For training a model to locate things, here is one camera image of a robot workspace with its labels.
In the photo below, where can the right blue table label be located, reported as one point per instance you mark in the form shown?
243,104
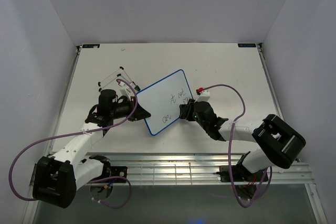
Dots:
246,45

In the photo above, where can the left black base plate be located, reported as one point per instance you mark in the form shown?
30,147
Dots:
117,171

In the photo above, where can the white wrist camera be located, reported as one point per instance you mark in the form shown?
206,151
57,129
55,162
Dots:
126,87
202,95

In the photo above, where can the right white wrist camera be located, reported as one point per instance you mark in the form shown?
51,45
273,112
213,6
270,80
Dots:
202,95

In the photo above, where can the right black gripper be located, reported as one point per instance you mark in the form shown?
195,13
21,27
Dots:
190,108

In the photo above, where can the aluminium front rail frame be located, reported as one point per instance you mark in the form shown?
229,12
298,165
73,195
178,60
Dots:
155,170

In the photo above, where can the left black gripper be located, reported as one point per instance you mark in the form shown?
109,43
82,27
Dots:
139,113

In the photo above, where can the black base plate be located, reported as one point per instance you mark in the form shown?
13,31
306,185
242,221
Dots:
117,171
228,175

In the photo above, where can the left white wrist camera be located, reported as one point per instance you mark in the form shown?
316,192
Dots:
126,87

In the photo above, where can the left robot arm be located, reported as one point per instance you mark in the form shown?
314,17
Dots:
58,178

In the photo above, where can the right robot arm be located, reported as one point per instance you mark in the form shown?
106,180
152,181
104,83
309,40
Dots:
279,144

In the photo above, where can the blue framed small whiteboard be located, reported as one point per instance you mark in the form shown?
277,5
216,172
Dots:
162,100

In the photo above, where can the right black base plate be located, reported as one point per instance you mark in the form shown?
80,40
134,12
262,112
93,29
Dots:
228,175

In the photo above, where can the left blue table label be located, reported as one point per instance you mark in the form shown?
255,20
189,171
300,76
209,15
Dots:
90,46

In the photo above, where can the black whiteboard eraser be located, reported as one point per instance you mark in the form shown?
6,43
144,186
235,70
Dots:
183,108

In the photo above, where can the blue table label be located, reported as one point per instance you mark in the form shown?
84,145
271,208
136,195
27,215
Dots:
246,45
90,46

